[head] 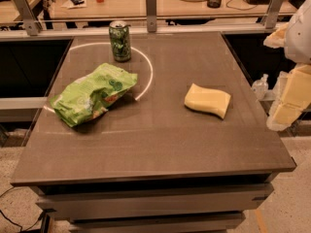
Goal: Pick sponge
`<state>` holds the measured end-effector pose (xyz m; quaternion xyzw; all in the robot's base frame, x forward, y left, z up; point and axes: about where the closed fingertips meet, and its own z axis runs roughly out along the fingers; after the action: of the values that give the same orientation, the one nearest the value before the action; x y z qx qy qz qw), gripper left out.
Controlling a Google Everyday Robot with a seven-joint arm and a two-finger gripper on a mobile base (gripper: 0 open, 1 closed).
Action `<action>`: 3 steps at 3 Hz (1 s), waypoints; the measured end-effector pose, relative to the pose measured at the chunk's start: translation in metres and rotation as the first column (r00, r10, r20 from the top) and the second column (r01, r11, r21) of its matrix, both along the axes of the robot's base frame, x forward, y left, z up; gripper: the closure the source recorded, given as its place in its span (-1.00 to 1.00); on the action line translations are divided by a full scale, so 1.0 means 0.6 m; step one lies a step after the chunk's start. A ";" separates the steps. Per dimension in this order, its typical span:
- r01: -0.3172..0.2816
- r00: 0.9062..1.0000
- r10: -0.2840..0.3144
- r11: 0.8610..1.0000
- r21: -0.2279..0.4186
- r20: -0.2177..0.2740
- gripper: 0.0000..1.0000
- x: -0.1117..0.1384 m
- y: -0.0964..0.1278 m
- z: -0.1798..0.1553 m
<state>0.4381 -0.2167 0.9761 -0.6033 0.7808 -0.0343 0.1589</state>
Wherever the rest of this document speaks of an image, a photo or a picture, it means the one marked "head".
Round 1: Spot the yellow wrapped gripper finger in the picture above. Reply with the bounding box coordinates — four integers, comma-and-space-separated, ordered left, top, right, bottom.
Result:
263, 23, 289, 49

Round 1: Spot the yellow sponge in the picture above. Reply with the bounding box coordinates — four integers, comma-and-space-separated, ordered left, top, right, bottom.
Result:
184, 83, 231, 119

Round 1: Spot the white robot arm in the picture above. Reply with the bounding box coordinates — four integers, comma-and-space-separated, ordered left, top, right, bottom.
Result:
263, 0, 311, 131

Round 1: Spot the clear plastic bottle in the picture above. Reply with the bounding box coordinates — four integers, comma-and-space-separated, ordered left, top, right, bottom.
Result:
252, 74, 268, 100

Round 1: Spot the black mesh pen holder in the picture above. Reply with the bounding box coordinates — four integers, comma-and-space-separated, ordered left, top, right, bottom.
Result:
207, 0, 222, 9

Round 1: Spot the green soda can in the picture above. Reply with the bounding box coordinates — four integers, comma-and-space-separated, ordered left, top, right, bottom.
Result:
109, 20, 131, 62

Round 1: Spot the green chip bag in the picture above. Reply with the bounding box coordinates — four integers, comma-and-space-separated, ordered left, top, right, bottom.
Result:
51, 63, 138, 127

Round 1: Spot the black cable on desk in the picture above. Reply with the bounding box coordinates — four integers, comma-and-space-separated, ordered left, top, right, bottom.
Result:
225, 0, 260, 12

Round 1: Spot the right metal rail bracket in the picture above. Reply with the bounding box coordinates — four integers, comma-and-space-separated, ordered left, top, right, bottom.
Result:
262, 0, 284, 29

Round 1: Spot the metal rail bracket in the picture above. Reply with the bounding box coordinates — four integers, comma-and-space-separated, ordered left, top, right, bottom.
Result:
146, 0, 156, 33
262, 0, 284, 29
13, 0, 42, 36

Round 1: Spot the middle metal rail bracket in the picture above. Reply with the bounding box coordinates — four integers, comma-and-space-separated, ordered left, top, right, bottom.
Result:
146, 0, 156, 33

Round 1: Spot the left metal rail bracket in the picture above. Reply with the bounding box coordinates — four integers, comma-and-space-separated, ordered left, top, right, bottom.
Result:
13, 0, 42, 36

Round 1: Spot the black floor cable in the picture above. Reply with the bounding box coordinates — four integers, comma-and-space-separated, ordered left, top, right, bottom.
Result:
0, 186, 45, 233

